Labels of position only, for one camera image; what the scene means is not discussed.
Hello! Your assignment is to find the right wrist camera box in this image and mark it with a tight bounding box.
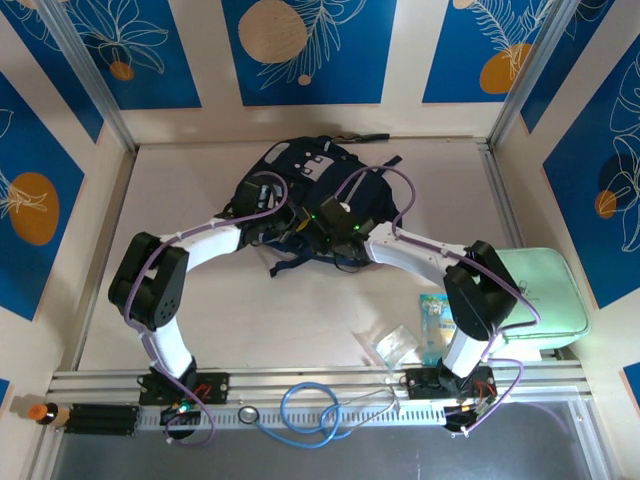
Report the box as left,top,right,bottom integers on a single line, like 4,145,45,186
317,196,352,230

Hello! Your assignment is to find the mint green medical pouch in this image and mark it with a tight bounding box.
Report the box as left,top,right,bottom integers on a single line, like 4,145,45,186
492,247,591,352

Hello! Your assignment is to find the clear plastic bag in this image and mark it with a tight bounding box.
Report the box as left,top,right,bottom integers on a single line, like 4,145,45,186
351,323,421,371

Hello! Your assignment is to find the blue stethoscope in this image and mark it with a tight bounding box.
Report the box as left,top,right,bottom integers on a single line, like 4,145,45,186
237,382,401,450

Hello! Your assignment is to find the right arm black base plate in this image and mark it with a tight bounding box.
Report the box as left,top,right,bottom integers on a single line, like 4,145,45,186
404,367,499,401

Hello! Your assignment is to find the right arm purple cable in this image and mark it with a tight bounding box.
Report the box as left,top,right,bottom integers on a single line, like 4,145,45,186
333,166,544,439

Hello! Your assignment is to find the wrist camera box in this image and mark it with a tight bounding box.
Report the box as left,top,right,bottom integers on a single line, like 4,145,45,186
235,179,275,216
317,196,352,230

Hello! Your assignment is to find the brown bottle orange cap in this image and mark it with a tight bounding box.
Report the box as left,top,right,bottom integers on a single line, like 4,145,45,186
28,402,71,427

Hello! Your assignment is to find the black ribbed block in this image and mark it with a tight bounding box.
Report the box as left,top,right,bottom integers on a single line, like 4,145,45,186
64,403,141,436

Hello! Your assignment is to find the blue floral wall panel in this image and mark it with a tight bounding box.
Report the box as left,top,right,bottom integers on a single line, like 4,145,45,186
221,0,399,107
422,0,581,105
0,0,104,144
519,0,640,134
542,39,640,310
62,0,203,111
0,69,86,321

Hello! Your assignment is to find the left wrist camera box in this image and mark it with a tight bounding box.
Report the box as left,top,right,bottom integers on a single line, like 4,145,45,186
235,179,275,216

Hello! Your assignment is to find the aluminium corner post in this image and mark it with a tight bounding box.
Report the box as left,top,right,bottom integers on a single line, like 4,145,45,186
37,0,139,154
487,0,586,149

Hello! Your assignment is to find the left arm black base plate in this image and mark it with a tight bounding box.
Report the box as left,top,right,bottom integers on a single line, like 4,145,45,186
138,372,231,406

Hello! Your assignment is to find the navy blue backpack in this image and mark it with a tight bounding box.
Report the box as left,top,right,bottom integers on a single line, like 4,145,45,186
222,132,404,279

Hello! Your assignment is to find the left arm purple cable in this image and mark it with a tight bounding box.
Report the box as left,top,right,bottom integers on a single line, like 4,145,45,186
122,171,290,449

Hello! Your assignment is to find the white slotted cable duct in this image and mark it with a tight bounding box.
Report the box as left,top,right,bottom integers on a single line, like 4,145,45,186
137,399,451,432

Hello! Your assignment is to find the light blue snack packet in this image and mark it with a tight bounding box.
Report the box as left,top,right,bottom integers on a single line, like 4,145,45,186
418,293,459,369

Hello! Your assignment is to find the aluminium front rail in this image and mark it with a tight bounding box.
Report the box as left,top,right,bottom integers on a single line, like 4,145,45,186
47,367,586,436

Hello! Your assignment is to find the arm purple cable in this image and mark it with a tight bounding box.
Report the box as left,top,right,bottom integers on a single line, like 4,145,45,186
333,166,544,439
122,171,290,449

